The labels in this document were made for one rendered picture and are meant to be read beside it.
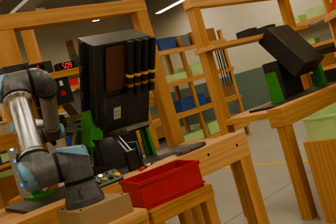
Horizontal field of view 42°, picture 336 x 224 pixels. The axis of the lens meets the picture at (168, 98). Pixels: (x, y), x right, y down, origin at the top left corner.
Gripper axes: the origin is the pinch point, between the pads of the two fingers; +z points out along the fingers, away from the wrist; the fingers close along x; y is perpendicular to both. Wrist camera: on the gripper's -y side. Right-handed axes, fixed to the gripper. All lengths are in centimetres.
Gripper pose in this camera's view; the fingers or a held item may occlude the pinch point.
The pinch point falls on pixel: (77, 129)
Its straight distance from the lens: 245.2
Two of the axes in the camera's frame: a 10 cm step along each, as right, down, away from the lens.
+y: 3.6, -8.1, -4.6
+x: -4.4, -5.9, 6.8
